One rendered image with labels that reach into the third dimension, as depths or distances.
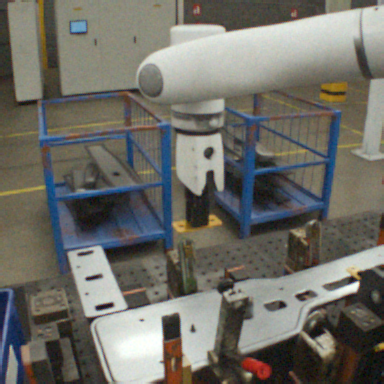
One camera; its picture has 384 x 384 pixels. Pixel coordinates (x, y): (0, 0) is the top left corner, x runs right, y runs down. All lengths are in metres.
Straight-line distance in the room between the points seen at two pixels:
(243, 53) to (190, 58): 0.07
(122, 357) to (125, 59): 8.04
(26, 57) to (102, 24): 1.60
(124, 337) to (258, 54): 0.61
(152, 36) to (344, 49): 8.32
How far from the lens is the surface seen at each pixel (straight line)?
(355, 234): 1.96
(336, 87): 8.29
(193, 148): 0.65
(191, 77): 0.53
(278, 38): 0.55
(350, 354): 0.83
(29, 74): 8.43
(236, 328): 0.69
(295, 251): 1.17
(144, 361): 0.83
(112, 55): 8.59
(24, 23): 8.37
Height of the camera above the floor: 1.61
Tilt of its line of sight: 25 degrees down
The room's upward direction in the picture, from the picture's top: straight up
